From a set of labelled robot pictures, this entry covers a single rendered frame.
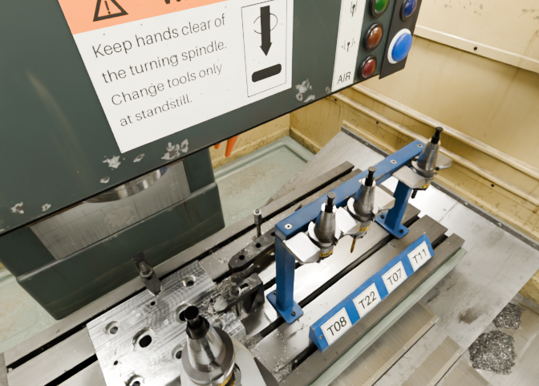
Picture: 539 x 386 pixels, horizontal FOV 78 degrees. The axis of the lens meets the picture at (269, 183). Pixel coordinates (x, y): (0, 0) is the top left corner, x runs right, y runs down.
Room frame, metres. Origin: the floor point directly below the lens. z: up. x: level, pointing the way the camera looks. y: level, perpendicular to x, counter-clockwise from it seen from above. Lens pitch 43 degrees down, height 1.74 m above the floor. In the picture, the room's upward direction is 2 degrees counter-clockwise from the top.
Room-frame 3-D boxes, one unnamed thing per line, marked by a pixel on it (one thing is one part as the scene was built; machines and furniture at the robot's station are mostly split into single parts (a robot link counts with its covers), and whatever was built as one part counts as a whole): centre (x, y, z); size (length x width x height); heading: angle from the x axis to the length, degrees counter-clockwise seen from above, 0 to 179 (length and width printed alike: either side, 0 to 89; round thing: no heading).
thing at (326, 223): (0.41, -0.11, 1.26); 0.04 x 0.04 x 0.07
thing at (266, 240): (0.59, 0.01, 0.93); 0.26 x 0.05 x 0.06; 131
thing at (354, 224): (0.44, -0.15, 1.21); 0.07 x 0.05 x 0.01; 36
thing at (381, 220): (0.68, -0.39, 1.05); 0.10 x 0.05 x 0.30; 36
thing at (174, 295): (0.34, 0.25, 0.96); 0.29 x 0.23 x 0.05; 126
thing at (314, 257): (0.38, -0.06, 1.21); 0.07 x 0.05 x 0.01; 36
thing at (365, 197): (0.48, -0.20, 1.26); 0.04 x 0.04 x 0.07
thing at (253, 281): (0.41, 0.08, 0.97); 0.13 x 0.03 x 0.15; 126
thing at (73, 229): (0.73, 0.47, 1.16); 0.48 x 0.05 x 0.51; 126
